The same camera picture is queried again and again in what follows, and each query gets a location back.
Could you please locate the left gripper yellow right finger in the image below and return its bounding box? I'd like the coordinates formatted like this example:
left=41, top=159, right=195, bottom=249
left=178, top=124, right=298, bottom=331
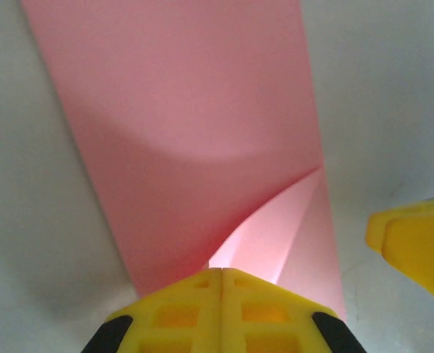
left=220, top=267, right=366, bottom=353

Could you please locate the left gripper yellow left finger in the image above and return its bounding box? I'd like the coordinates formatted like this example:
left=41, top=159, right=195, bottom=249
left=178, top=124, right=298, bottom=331
left=79, top=268, right=224, bottom=353

